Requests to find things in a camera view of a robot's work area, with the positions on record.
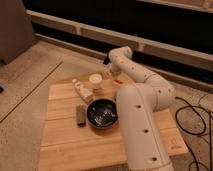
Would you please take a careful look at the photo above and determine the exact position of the white plastic bottle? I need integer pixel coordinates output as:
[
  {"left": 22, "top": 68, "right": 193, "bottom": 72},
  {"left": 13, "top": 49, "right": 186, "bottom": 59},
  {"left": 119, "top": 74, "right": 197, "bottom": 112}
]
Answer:
[{"left": 72, "top": 79, "right": 93, "bottom": 103}]

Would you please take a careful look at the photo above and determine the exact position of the wooden table board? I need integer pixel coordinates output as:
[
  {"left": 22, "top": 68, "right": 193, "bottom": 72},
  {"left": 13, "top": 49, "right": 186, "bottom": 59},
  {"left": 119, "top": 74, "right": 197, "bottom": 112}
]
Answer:
[{"left": 38, "top": 79, "right": 188, "bottom": 171}]

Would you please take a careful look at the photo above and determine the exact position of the white ceramic cup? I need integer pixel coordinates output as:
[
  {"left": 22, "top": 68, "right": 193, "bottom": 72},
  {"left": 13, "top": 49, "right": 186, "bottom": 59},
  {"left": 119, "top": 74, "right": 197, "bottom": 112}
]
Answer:
[{"left": 89, "top": 74, "right": 102, "bottom": 90}]

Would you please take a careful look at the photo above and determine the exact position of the black floor cable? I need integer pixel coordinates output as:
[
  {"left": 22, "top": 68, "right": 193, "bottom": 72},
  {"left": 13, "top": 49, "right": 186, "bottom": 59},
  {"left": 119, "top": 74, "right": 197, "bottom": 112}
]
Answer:
[{"left": 175, "top": 96, "right": 213, "bottom": 171}]

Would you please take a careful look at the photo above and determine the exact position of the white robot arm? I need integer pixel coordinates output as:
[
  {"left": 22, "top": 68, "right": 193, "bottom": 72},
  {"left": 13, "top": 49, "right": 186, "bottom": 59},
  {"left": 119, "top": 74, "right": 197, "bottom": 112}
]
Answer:
[{"left": 104, "top": 46, "right": 175, "bottom": 171}]

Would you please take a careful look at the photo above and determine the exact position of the grey sofa corner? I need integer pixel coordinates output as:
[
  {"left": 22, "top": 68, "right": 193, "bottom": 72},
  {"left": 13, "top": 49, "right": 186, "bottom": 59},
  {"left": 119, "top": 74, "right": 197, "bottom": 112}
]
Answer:
[{"left": 0, "top": 0, "right": 37, "bottom": 64}]

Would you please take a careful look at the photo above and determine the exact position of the black bowl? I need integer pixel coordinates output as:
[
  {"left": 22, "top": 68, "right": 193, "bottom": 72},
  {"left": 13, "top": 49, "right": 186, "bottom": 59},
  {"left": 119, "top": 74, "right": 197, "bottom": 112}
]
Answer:
[{"left": 86, "top": 99, "right": 118, "bottom": 129}]

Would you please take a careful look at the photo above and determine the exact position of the brown rectangular block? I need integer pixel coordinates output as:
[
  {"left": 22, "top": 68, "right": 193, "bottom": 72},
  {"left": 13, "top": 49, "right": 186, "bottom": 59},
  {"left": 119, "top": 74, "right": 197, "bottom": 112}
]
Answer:
[{"left": 76, "top": 105, "right": 86, "bottom": 126}]

